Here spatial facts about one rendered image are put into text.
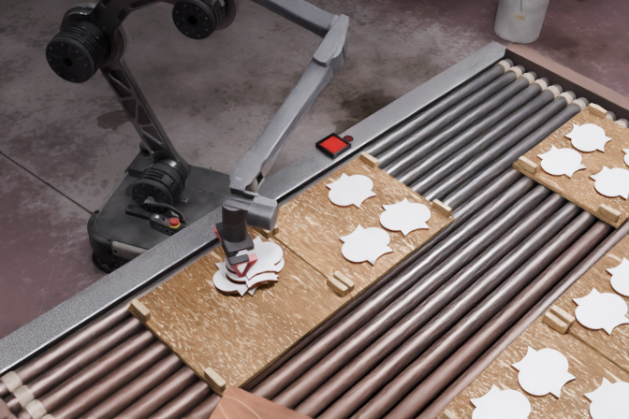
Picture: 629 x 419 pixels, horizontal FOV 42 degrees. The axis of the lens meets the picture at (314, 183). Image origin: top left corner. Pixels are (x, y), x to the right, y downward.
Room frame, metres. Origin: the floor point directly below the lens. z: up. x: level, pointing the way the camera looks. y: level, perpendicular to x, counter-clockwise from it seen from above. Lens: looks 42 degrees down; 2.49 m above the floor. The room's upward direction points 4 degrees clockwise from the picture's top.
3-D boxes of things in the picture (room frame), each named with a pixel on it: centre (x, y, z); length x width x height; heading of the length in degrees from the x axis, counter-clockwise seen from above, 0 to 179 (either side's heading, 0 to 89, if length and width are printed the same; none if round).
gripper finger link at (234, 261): (1.33, 0.17, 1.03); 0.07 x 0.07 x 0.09; 26
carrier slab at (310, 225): (1.58, -0.12, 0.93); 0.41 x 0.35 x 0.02; 138
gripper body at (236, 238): (1.36, 0.18, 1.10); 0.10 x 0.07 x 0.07; 26
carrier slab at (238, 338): (1.28, 0.16, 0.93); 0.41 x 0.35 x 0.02; 138
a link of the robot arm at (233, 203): (1.36, 0.17, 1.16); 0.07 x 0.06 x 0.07; 76
